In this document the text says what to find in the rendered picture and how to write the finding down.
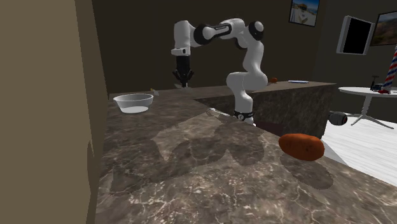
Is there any orange-brown potato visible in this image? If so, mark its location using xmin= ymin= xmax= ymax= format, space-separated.
xmin=278 ymin=133 xmax=325 ymax=162

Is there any landscape wall picture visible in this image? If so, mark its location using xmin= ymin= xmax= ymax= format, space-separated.
xmin=370 ymin=11 xmax=397 ymax=46

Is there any tall beige cabinet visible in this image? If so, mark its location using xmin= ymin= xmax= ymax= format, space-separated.
xmin=0 ymin=0 xmax=109 ymax=224

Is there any red white blue striped pole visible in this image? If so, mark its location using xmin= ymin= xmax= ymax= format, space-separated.
xmin=383 ymin=45 xmax=397 ymax=92

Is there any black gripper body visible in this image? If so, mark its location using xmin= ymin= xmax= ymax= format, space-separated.
xmin=176 ymin=55 xmax=191 ymax=78

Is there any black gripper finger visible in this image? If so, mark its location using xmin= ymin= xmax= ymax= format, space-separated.
xmin=185 ymin=69 xmax=195 ymax=87
xmin=172 ymin=69 xmax=185 ymax=87

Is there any round white pedestal table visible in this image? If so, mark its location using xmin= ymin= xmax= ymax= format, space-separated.
xmin=338 ymin=86 xmax=397 ymax=130

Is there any black cylinder object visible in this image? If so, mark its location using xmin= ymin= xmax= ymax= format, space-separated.
xmin=328 ymin=110 xmax=348 ymax=127

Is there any white bowl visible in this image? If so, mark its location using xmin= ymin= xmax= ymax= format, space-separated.
xmin=113 ymin=93 xmax=155 ymax=114

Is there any beach wall picture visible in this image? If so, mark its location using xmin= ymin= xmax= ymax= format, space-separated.
xmin=288 ymin=0 xmax=321 ymax=28

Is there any white framed black wall screen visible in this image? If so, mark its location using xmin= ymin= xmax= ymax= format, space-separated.
xmin=336 ymin=15 xmax=375 ymax=56

